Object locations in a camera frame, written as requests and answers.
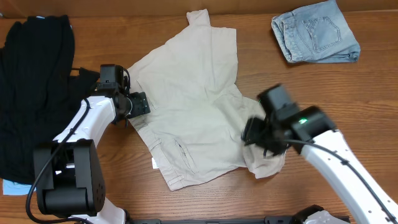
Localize beige khaki shorts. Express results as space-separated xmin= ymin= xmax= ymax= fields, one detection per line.
xmin=129 ymin=9 xmax=285 ymax=190

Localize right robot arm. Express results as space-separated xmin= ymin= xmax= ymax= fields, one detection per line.
xmin=242 ymin=84 xmax=397 ymax=223

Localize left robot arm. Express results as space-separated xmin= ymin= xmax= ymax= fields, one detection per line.
xmin=25 ymin=65 xmax=150 ymax=223

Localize black garment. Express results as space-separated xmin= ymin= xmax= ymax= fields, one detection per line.
xmin=1 ymin=16 xmax=100 ymax=184

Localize folded light blue jeans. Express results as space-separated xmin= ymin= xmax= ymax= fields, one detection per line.
xmin=271 ymin=1 xmax=361 ymax=63

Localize light blue garment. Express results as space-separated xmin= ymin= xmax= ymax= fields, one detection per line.
xmin=2 ymin=180 xmax=31 ymax=196

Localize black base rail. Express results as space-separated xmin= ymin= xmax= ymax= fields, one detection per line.
xmin=124 ymin=215 xmax=352 ymax=224

